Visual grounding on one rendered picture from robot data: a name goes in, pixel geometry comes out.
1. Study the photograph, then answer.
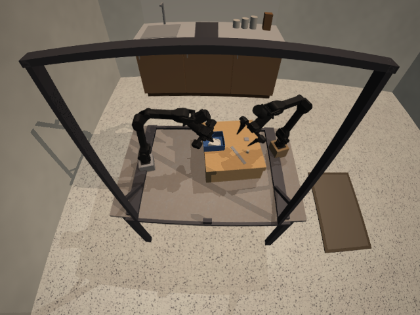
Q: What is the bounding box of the blue open-top tray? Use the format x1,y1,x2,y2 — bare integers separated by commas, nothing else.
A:
203,131,225,152

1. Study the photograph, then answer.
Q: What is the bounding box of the black metal overhead frame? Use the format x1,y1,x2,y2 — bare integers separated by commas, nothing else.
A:
19,37,399,224

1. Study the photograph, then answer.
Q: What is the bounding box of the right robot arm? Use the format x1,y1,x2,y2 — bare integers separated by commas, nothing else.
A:
247,94,312,149

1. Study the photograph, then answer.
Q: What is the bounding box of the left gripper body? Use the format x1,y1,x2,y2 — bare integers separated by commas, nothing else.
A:
192,119,217,149

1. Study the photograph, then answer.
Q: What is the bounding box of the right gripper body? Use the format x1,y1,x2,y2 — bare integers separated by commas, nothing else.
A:
239,116,266,144

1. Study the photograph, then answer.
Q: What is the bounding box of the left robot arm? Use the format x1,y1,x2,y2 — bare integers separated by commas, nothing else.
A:
132,108,214,165

